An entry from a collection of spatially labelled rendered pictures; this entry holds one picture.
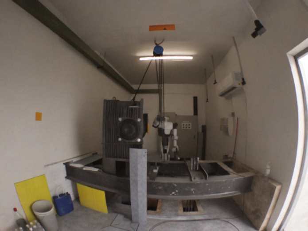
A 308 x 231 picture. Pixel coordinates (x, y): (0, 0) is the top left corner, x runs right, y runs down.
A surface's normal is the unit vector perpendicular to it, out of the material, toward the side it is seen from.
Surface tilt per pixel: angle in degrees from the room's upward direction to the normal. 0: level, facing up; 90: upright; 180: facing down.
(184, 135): 90
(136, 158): 90
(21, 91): 90
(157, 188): 90
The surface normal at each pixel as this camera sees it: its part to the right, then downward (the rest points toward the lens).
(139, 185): 0.07, -0.07
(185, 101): -0.14, -0.07
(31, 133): 0.99, 0.01
